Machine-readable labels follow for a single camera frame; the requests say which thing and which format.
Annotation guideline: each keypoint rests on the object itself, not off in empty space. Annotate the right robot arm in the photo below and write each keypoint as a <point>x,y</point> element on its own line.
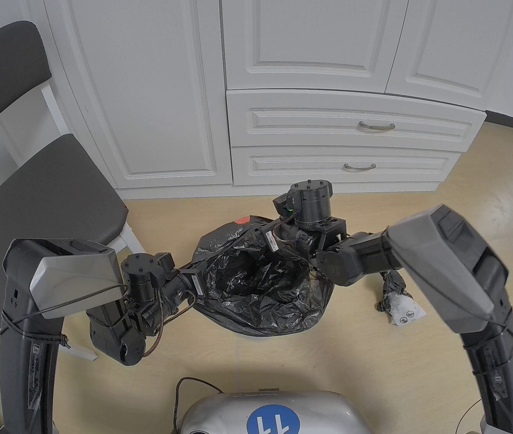
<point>442,260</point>

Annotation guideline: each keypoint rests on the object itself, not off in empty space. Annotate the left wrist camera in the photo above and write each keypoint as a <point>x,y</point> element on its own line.
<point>163,262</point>

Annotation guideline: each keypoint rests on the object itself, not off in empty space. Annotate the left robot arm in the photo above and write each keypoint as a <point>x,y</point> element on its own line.
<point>75,278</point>

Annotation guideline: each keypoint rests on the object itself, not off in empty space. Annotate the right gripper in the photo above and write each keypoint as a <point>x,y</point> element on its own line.
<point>297,238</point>

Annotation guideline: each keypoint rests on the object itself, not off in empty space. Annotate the white printed wrapper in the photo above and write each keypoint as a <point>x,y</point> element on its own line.
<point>408,312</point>

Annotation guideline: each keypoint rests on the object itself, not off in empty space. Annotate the white wardrobe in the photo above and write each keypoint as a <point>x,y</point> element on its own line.
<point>306,39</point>

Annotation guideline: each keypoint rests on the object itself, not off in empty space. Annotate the black plastic bag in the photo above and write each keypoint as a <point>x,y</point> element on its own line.
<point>261,296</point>

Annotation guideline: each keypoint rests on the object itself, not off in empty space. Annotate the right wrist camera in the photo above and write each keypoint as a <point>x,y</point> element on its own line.
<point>283,204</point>

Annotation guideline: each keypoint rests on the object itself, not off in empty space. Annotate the white chair grey cushions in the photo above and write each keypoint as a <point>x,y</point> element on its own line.
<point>52,197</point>

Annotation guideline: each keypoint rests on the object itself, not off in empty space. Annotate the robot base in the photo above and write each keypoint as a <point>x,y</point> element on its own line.
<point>274,414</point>

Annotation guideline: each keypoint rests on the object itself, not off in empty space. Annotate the black plastic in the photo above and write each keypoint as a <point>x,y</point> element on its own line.
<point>392,287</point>

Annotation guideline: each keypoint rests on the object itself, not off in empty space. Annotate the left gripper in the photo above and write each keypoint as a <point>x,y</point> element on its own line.
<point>190,285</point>

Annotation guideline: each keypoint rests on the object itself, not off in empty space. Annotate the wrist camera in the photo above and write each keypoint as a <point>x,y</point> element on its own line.
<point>283,204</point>
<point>163,262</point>

